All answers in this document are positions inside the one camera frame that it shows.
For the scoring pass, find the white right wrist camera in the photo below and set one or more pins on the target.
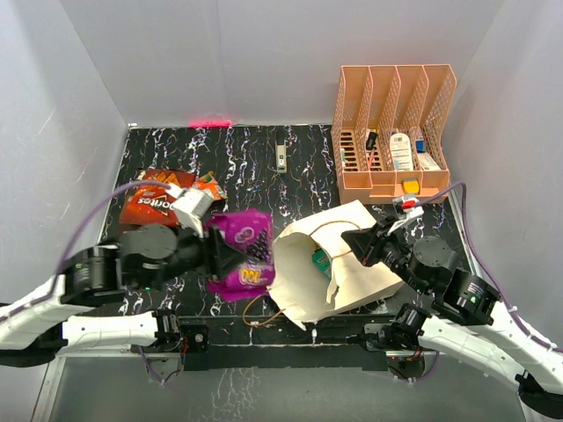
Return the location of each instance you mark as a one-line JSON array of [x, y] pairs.
[[408, 209]]

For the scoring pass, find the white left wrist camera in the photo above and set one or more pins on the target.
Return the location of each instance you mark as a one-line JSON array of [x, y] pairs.
[[190, 207]]

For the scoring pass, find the purple snack packet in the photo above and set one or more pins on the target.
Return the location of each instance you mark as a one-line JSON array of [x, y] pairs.
[[250, 232]]

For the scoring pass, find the pink tape strip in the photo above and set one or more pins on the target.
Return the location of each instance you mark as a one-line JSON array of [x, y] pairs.
[[216, 122]]

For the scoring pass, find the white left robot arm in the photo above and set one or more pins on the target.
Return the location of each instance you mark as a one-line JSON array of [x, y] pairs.
[[54, 318]]

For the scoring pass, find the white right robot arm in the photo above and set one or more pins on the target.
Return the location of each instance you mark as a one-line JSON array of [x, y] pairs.
[[468, 319]]

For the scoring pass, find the white lotion tube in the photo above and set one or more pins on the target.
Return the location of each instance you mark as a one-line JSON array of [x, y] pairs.
[[401, 152]]

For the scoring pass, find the black yellow highlighter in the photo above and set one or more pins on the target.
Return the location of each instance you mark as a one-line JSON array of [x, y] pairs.
[[371, 140]]

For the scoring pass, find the small white blue box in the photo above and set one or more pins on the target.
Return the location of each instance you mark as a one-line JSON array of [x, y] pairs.
[[426, 161]]

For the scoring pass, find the red snack packet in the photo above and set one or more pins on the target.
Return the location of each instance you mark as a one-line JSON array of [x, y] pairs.
[[151, 204]]

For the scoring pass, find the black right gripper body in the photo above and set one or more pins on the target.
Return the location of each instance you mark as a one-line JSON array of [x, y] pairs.
[[390, 249]]

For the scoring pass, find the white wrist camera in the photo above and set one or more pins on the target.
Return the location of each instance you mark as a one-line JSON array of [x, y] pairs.
[[190, 207], [408, 209]]

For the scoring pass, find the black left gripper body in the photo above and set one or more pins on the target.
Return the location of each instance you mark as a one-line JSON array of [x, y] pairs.
[[193, 251]]

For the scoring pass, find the yellow object in organizer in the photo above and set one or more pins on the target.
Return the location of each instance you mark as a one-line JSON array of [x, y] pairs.
[[411, 186]]

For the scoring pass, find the orange snack packet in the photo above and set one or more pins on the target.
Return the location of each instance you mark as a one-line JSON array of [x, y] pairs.
[[208, 184]]

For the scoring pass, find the black front mounting rail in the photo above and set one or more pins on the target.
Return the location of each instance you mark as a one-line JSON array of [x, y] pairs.
[[219, 342]]

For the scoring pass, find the beige paper bag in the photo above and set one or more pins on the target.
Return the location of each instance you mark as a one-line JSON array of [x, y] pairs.
[[317, 275]]

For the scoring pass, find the green teal snack packet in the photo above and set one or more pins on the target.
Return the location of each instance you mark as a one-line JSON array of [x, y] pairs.
[[322, 262]]

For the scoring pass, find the peach plastic desk organizer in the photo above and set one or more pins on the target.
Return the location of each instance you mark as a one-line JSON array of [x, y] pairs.
[[413, 99]]

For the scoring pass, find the grey black stapler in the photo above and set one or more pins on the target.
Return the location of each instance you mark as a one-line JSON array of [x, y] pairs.
[[281, 155]]

